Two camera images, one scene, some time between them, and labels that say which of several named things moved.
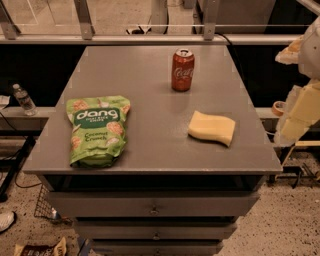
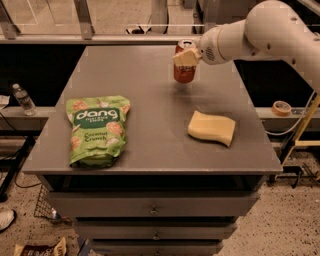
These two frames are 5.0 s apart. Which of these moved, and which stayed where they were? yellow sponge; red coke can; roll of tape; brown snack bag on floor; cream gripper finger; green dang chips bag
Moved: red coke can; cream gripper finger
Stayed: roll of tape; brown snack bag on floor; green dang chips bag; yellow sponge
